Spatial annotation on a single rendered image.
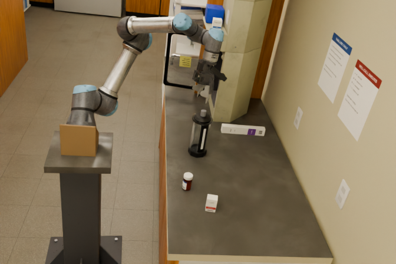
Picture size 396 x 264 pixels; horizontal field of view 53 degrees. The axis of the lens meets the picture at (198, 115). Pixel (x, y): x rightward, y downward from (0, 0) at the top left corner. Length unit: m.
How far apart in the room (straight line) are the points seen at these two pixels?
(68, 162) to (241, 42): 1.14
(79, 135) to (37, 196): 1.35
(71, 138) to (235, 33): 1.05
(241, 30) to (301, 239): 1.14
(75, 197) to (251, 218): 0.96
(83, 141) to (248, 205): 0.87
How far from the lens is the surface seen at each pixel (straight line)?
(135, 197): 3.26
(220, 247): 1.71
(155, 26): 1.94
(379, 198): 1.60
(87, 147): 2.08
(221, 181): 2.02
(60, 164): 2.07
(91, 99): 2.09
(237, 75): 2.36
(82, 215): 2.34
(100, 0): 7.29
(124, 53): 2.17
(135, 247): 2.91
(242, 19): 2.24
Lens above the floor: 2.21
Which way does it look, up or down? 30 degrees down
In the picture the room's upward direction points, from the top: 9 degrees clockwise
